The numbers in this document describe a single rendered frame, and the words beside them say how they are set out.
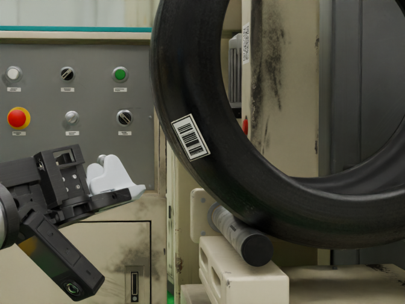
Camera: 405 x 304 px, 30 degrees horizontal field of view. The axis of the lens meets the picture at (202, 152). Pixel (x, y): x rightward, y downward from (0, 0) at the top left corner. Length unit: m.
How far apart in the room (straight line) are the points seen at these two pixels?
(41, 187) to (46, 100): 0.94
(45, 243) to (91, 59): 0.99
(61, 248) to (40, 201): 0.06
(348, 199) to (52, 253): 0.43
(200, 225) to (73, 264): 0.58
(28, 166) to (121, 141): 0.94
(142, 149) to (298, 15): 0.54
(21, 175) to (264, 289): 0.39
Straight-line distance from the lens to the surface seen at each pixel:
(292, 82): 1.41
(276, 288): 1.06
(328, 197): 1.04
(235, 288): 1.05
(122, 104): 1.76
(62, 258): 0.83
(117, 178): 0.89
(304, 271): 1.39
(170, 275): 4.54
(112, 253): 1.74
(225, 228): 1.20
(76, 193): 0.85
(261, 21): 1.41
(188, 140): 1.03
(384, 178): 1.34
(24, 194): 0.83
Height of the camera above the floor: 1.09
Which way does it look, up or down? 3 degrees down
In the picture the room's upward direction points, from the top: straight up
